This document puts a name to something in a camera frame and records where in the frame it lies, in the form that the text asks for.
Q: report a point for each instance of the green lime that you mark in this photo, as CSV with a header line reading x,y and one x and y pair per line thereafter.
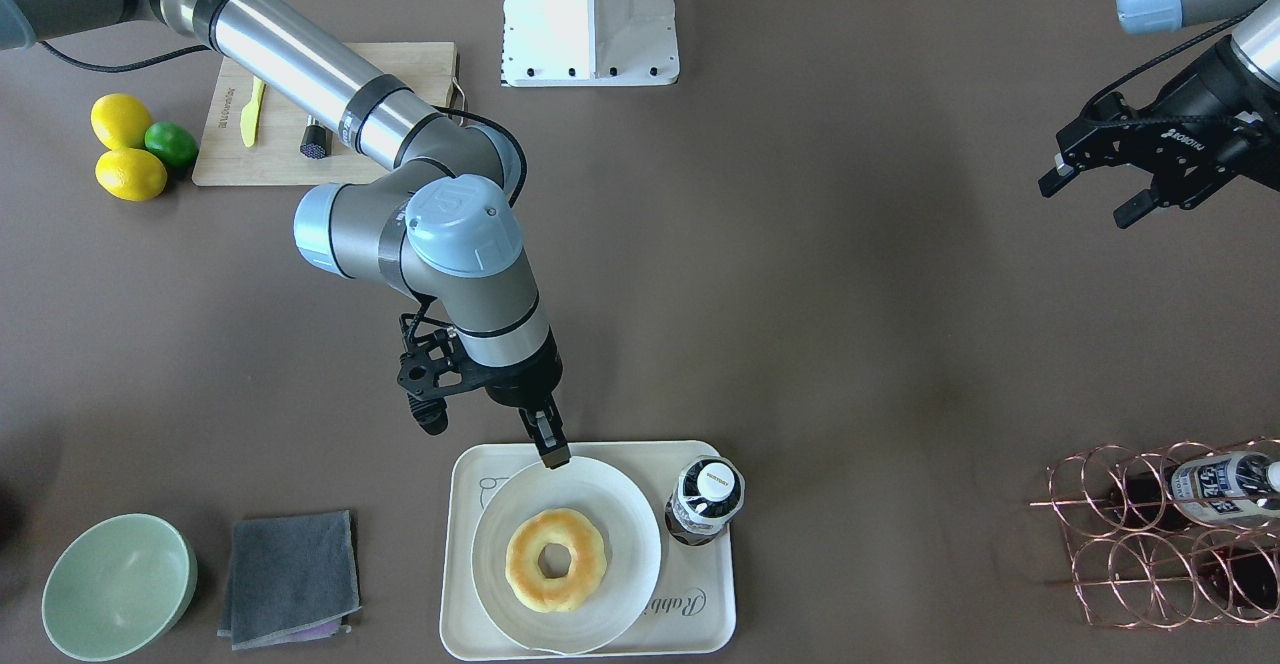
x,y
171,143

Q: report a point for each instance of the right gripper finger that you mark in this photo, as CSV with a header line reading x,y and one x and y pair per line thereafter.
x,y
544,425

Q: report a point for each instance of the white round plate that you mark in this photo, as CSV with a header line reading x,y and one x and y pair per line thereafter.
x,y
626,520

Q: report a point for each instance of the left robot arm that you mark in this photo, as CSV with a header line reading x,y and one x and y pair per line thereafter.
x,y
1253,25

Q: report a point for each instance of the grey folded cloth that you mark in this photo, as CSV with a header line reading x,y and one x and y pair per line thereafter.
x,y
290,579

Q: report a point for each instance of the lower yellow lemon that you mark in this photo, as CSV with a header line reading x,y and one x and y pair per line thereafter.
x,y
131,174

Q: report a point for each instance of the glazed yellow donut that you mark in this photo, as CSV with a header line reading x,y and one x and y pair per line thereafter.
x,y
556,561

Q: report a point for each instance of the yellow plastic knife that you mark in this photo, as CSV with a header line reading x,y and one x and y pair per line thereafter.
x,y
249,117

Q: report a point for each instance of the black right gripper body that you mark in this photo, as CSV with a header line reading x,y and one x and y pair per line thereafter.
x,y
527,380

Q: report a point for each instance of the steel cylinder muddler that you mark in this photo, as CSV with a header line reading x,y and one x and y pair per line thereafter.
x,y
316,140

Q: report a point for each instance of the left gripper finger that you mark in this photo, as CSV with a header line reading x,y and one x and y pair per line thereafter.
x,y
1145,202
1057,177

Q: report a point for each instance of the upper yellow lemon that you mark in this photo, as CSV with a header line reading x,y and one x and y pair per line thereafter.
x,y
120,121

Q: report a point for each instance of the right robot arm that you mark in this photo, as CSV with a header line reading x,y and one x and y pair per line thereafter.
x,y
418,202

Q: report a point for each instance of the dark tea bottle on tray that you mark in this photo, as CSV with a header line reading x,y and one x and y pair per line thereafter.
x,y
708,494

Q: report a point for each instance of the yellow lemon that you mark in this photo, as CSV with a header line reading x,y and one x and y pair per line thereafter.
x,y
131,174
120,121

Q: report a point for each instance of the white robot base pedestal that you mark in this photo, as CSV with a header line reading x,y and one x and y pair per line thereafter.
x,y
589,43

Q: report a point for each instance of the mint green bowl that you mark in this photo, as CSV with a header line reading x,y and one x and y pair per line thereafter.
x,y
117,587

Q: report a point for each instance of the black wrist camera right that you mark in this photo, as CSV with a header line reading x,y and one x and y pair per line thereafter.
x,y
434,365

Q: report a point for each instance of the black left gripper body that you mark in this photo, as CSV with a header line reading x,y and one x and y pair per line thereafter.
x,y
1196,96

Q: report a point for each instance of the bottle lying in rack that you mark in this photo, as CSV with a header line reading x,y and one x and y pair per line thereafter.
x,y
1233,489

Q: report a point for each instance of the copper wire bottle rack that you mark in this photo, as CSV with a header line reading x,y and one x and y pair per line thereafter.
x,y
1136,561

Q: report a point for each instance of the cream rabbit tray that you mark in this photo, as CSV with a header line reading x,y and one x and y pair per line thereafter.
x,y
692,608

